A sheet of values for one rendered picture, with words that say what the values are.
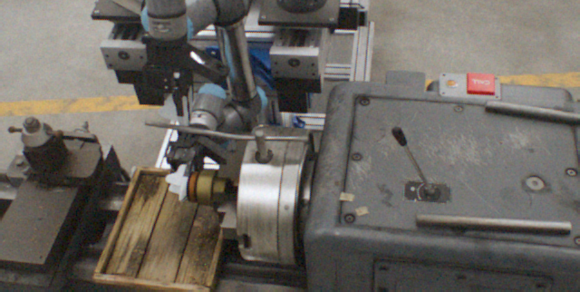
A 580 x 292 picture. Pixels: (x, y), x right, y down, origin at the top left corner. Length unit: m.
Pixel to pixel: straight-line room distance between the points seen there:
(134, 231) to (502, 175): 0.95
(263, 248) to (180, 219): 0.39
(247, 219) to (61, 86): 2.36
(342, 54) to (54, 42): 1.65
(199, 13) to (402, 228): 0.68
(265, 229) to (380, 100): 0.39
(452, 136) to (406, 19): 2.33
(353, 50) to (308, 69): 1.34
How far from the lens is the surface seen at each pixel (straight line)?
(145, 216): 1.84
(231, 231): 1.49
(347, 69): 3.10
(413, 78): 1.57
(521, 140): 1.48
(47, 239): 1.78
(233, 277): 1.74
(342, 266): 1.37
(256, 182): 1.42
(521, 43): 3.68
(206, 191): 1.57
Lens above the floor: 2.33
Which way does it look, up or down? 48 degrees down
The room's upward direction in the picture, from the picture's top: 6 degrees counter-clockwise
